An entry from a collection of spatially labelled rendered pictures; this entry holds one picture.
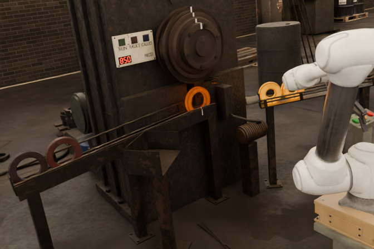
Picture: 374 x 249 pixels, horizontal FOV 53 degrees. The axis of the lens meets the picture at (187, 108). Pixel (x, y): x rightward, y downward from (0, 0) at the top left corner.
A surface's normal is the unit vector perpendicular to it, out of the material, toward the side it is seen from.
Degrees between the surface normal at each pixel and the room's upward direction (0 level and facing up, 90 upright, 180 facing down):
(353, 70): 117
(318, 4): 90
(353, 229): 90
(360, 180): 89
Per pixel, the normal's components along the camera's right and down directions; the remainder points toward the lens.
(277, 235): -0.11, -0.95
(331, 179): 0.04, 0.57
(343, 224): -0.80, 0.26
